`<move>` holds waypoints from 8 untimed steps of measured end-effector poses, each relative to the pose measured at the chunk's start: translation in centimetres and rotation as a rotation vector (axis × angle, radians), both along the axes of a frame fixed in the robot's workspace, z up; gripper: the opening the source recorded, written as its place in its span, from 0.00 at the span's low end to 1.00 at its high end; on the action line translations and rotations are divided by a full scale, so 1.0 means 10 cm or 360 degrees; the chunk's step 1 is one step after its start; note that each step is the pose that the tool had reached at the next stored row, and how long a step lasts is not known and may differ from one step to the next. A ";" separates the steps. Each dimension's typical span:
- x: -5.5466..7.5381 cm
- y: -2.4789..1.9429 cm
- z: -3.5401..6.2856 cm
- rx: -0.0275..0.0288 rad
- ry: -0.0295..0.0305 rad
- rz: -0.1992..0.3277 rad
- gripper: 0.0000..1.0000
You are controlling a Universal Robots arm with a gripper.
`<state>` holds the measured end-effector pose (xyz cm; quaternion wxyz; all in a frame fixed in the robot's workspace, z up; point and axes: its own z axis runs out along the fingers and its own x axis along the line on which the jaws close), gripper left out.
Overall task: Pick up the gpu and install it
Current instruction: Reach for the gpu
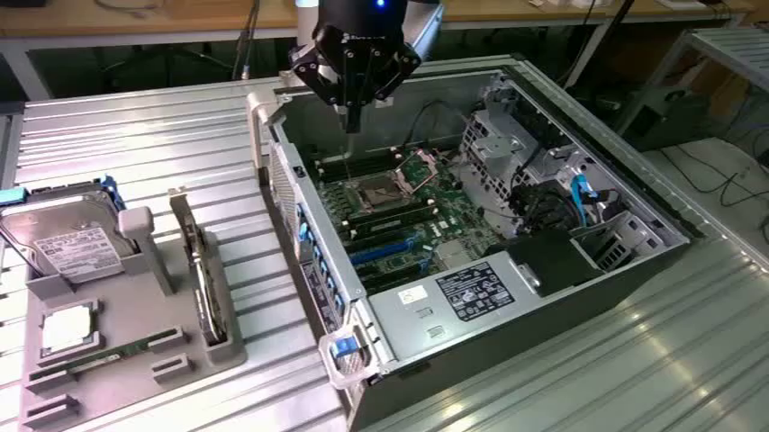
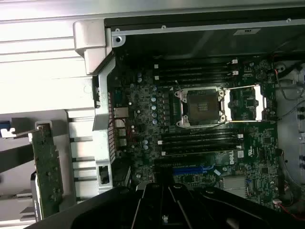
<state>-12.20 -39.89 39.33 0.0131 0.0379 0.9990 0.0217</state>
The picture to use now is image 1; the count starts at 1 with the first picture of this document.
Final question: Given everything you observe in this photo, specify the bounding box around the silver CPU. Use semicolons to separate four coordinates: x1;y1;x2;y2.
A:
39;308;97;350

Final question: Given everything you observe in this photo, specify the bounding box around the black fan shroud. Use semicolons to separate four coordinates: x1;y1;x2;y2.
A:
483;229;605;298

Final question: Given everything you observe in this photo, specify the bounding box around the metal socket cover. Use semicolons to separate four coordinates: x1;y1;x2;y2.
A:
389;150;449;194

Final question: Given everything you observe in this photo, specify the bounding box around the wooden desk white frame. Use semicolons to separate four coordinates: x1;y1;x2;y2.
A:
0;0;751;101

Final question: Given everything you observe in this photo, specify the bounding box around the blue expansion slot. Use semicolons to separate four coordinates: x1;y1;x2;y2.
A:
349;238;417;266

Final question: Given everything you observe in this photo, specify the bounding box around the long black expansion slot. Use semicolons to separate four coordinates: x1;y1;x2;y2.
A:
362;268;425;292
356;259;421;281
345;229;415;251

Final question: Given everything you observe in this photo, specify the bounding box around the perforated silver drive cage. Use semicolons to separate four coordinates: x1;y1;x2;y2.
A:
459;110;529;217

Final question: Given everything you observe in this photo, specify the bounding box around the black RAM slot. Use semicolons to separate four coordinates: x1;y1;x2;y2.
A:
320;171;397;184
317;158;400;170
338;202;428;222
341;207;432;229
317;165;400;176
316;152;399;164

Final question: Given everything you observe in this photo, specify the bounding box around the green motherboard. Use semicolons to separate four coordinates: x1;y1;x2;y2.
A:
308;143;511;293

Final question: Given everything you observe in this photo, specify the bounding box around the black wire bundle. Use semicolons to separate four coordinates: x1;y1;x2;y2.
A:
507;179;575;233

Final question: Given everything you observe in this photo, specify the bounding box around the grey slatted metal shelf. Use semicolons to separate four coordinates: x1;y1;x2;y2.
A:
678;26;769;95

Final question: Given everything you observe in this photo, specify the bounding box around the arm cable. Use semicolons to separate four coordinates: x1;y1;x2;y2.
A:
230;0;262;82

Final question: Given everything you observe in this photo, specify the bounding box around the black box device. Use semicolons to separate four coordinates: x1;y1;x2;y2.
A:
623;87;714;152

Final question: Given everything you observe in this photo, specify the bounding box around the silver chipset heat sink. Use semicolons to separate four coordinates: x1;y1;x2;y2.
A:
432;240;475;266

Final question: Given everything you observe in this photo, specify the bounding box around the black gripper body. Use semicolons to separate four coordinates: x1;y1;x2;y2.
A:
316;0;411;59

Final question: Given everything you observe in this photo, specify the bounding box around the translucent case latch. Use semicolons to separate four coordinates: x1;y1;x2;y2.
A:
317;328;377;391

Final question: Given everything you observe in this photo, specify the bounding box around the blue disk carrier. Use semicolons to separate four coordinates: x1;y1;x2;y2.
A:
0;175;128;212

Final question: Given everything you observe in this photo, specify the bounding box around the black graphics card silver bracket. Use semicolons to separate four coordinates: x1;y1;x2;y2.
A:
166;187;233;348

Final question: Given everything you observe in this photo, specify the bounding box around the CPU socket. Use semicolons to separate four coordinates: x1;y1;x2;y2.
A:
353;175;415;212

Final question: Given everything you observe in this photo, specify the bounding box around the green RAM stick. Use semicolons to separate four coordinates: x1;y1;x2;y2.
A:
352;211;435;236
27;331;180;380

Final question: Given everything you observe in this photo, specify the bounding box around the grey parts rack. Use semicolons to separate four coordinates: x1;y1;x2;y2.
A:
19;206;248;428

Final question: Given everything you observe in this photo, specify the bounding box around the thin locking lever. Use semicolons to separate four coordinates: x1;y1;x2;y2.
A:
341;133;354;185

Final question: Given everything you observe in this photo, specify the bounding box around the black disk power wire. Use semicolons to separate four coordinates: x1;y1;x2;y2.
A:
591;188;631;215

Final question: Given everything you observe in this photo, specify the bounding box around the blue disk wire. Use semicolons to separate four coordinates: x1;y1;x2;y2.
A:
572;173;601;226

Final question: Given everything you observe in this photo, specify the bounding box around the open grey PC case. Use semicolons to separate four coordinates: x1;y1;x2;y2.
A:
245;52;708;432

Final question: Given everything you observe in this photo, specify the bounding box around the silver disk bay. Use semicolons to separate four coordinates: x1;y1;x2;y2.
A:
568;211;667;271

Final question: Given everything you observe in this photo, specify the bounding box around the silver hard disk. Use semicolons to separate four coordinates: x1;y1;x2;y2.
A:
0;191;142;284

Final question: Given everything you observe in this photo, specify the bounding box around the silver power supply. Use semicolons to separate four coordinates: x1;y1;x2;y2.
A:
364;249;545;364

